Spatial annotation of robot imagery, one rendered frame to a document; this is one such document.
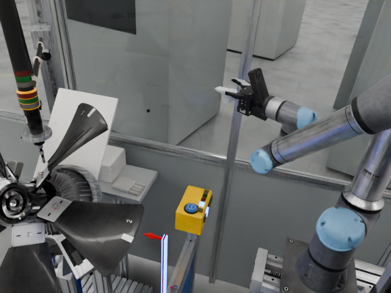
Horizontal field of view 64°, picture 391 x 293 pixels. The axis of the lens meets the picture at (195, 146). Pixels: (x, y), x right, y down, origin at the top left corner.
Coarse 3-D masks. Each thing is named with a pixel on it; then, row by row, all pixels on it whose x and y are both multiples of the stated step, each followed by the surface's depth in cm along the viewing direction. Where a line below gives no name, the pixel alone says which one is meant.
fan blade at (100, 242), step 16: (80, 208) 94; (96, 208) 95; (112, 208) 95; (128, 208) 95; (64, 224) 89; (80, 224) 90; (96, 224) 90; (112, 224) 91; (128, 224) 91; (80, 240) 87; (96, 240) 87; (112, 240) 88; (96, 256) 85; (112, 256) 86
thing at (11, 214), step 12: (36, 180) 101; (0, 192) 90; (12, 192) 90; (24, 192) 89; (36, 192) 91; (48, 192) 99; (0, 204) 90; (24, 204) 89; (36, 204) 90; (0, 216) 89; (12, 216) 89; (24, 216) 88; (36, 216) 92
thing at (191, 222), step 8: (192, 192) 120; (200, 192) 121; (208, 192) 121; (184, 200) 117; (192, 200) 117; (200, 200) 117; (208, 200) 118; (184, 208) 113; (176, 216) 112; (184, 216) 111; (192, 216) 110; (200, 216) 110; (176, 224) 115; (184, 224) 113; (192, 224) 112; (200, 224) 111; (192, 232) 114; (200, 232) 113
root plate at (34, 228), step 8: (16, 224) 92; (24, 224) 93; (32, 224) 95; (40, 224) 96; (16, 232) 92; (24, 232) 93; (32, 232) 94; (40, 232) 96; (16, 240) 91; (24, 240) 93; (32, 240) 94; (40, 240) 96
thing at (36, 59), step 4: (40, 40) 113; (40, 44) 109; (40, 48) 106; (36, 56) 97; (36, 60) 95; (40, 60) 98; (36, 64) 93; (40, 64) 98; (36, 68) 90; (32, 76) 84; (36, 80) 85; (36, 84) 86
